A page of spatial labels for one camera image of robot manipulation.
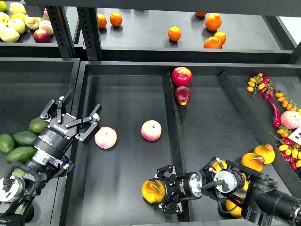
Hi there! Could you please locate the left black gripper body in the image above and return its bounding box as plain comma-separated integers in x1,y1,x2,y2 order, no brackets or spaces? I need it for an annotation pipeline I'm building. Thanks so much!
33,113,78,158

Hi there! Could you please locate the black middle tray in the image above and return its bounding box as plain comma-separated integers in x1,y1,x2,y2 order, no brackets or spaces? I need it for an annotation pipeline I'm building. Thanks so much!
59,62,301,226

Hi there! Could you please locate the red chili pepper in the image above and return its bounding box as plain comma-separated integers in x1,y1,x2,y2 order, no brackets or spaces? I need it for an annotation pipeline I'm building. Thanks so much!
268,100,281,127

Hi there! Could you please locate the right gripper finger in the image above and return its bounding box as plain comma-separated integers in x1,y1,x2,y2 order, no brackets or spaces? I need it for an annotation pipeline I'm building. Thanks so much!
155,165,176,181
153,199,183,214

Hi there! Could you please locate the green avocado top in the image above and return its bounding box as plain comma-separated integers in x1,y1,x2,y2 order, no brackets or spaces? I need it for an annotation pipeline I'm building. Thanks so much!
28,117,49,134

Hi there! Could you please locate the pale yellow apple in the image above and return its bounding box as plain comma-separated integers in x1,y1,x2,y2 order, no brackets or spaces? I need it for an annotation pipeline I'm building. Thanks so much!
8,18,26,34
0,27,20,43
24,15,41,30

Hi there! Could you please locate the pale apple far left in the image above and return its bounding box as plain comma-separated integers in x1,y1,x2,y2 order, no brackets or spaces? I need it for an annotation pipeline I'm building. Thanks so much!
0,12,10,26

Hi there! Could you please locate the bright red apple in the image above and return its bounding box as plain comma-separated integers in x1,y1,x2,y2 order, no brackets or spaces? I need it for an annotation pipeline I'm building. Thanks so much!
171,66,192,87

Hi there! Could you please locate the dark green avocado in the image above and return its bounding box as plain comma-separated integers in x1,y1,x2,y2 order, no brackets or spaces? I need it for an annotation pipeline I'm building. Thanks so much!
18,204,34,224

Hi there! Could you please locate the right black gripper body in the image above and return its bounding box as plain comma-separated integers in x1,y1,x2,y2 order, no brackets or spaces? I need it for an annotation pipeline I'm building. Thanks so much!
165,173,202,202

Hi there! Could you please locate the white label card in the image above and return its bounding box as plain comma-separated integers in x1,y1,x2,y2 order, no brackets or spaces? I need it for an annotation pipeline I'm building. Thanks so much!
288,127,301,145

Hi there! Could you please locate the pale yellow apple right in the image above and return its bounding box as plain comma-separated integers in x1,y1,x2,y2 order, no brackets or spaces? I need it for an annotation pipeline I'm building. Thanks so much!
24,15,41,30

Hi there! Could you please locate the pale pear on shelf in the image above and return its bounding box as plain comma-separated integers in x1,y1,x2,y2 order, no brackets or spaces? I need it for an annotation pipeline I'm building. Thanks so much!
9,2,27,15

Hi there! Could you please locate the pale yellow apple middle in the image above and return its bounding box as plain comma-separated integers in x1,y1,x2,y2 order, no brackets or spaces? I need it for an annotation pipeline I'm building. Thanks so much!
8,18,26,34

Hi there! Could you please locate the pale yellow apple front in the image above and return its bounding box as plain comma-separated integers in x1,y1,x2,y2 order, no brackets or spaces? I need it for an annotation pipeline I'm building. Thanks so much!
0,27,20,43

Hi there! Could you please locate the green avocado lower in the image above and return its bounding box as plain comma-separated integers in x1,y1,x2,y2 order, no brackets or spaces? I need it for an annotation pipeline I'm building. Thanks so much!
12,168,27,178

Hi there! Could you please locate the pink apple left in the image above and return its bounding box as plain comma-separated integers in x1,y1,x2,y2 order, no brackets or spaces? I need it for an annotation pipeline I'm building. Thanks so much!
95,126,117,149

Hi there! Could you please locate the black shelf post right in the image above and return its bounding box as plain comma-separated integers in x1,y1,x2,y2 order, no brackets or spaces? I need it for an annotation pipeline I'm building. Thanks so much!
77,7,103,61

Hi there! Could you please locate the green lime on shelf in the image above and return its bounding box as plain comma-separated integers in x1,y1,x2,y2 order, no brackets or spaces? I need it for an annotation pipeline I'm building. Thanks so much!
0,1,8,12

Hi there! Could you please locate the black shelf post left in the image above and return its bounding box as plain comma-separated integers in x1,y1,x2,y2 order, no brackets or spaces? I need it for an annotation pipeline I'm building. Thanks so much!
46,6,75,58

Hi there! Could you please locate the yellow pear with brown spot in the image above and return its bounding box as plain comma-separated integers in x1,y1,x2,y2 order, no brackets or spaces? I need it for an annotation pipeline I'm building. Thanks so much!
253,144,276,165

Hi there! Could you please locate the pink peach on shelf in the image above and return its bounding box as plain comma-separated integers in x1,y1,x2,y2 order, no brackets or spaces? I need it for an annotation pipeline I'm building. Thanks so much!
39,20,54,36

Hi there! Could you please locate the yellow lemon on shelf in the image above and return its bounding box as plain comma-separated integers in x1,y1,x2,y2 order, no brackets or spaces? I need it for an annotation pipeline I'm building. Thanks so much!
10,13,26,22

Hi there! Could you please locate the orange on shelf left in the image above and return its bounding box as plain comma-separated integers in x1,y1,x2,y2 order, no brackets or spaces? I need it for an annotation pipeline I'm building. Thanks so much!
97,14,107,29

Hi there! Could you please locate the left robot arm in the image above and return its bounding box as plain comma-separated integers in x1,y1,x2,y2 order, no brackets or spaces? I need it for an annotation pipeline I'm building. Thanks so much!
0,91,102,226

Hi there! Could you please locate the orange on shelf centre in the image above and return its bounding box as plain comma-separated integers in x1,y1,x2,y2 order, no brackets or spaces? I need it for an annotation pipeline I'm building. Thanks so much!
167,26,182,41

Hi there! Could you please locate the dark red apple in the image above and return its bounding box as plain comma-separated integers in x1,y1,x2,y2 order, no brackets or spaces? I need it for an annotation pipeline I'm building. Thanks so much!
174,86,191,106

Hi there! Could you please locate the green avocado centre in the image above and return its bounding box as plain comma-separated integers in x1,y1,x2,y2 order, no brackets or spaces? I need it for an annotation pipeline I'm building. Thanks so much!
13,131,37,146

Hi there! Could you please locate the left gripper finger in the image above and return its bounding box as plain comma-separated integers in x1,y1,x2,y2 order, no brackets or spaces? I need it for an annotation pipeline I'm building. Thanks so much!
40,91,75,123
65,104,102,145

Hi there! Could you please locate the cherry tomato bunch lower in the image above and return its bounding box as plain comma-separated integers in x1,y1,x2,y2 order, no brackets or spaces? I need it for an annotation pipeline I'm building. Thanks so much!
269,124,301,170

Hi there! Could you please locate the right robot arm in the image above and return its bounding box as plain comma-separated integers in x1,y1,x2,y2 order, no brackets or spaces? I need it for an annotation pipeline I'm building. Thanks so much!
153,156,301,226

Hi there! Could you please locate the yellow pear hidden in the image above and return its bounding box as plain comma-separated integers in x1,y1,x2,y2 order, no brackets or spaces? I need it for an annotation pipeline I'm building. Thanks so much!
241,153,265,172

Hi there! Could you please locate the black left tray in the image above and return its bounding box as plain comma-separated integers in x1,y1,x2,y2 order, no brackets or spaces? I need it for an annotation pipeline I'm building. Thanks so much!
0,58,79,226

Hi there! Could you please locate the yellow pear front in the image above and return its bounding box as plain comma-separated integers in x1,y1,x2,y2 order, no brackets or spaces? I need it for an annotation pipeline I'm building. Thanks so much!
225,200,242,218

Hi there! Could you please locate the green avocado middle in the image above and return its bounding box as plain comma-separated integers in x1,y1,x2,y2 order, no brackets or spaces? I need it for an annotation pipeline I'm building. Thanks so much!
6,146,36,163

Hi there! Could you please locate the black shelf post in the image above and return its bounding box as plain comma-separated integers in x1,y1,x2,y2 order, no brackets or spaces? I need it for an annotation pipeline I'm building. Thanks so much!
77,7,103,61
46,6,75,58

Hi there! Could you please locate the red apple on shelf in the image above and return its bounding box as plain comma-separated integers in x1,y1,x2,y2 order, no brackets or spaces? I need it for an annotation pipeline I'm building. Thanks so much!
33,29,51,43

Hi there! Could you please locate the green avocado far left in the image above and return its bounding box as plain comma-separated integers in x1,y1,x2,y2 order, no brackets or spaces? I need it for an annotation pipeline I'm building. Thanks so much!
0,134,16,154

